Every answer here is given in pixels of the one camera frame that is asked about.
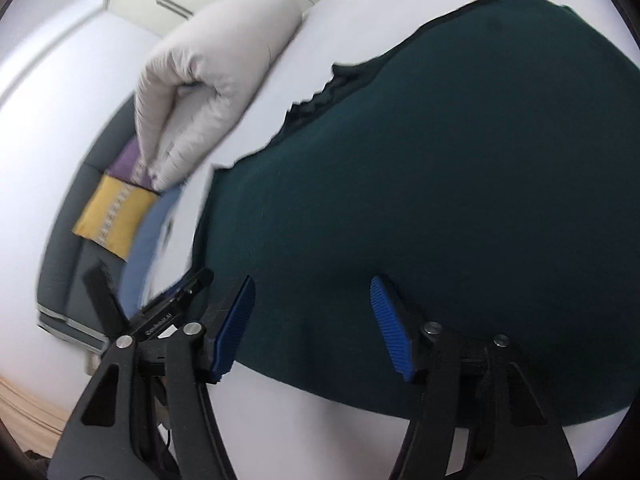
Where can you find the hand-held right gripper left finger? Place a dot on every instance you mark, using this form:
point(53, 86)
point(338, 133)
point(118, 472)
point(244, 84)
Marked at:
point(232, 330)

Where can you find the bed with white sheet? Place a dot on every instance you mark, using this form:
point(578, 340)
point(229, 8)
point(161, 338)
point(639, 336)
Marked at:
point(325, 60)

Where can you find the yellow cushion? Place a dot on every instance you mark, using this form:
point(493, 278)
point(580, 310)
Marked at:
point(112, 215)

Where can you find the blue pillow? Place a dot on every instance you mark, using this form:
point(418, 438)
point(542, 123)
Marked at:
point(145, 245)

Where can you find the grey bed headboard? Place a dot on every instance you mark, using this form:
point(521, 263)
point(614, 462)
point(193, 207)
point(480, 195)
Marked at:
point(65, 270)

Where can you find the dark green sweater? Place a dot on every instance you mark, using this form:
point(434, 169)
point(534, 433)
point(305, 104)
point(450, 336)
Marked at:
point(450, 185)

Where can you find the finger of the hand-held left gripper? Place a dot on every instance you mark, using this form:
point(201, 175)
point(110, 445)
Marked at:
point(102, 295)
point(182, 289)

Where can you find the purple cushion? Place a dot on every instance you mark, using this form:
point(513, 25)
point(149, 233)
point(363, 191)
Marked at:
point(127, 165)

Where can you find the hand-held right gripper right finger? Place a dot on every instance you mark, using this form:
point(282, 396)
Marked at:
point(392, 330)

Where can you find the rolled beige duvet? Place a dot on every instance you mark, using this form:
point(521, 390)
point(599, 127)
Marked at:
point(215, 85)

